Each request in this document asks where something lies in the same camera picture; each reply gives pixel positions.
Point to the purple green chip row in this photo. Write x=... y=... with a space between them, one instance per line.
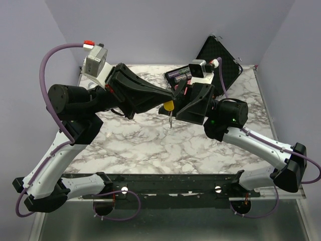
x=177 y=72

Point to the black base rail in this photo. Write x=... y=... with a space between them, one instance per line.
x=170 y=191

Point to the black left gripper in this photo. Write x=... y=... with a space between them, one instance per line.
x=130 y=90

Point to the white cylindrical tube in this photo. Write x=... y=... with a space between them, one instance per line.
x=91 y=85

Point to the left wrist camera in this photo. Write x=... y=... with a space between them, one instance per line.
x=95 y=66

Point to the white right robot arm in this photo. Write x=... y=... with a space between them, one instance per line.
x=224 y=120

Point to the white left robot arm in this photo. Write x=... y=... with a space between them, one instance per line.
x=75 y=109

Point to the yellow key tag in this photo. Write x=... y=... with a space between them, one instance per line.
x=169 y=106

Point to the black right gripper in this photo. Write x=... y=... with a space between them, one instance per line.
x=192 y=110

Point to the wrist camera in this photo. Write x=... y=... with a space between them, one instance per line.
x=202 y=72
x=95 y=66

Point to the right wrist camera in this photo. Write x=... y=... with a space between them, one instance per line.
x=202 y=72

